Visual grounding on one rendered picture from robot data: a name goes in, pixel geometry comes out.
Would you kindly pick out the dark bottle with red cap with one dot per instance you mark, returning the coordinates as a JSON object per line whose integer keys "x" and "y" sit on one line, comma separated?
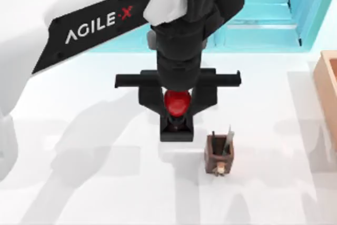
{"x": 177, "y": 103}

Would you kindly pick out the dark stick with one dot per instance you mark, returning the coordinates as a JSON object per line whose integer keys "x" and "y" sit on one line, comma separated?
{"x": 214, "y": 138}

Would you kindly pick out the grey blade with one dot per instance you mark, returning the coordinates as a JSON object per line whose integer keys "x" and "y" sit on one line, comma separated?
{"x": 229, "y": 138}

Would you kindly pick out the brown wooden holder box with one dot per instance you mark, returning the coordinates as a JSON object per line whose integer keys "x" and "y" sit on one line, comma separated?
{"x": 210, "y": 156}

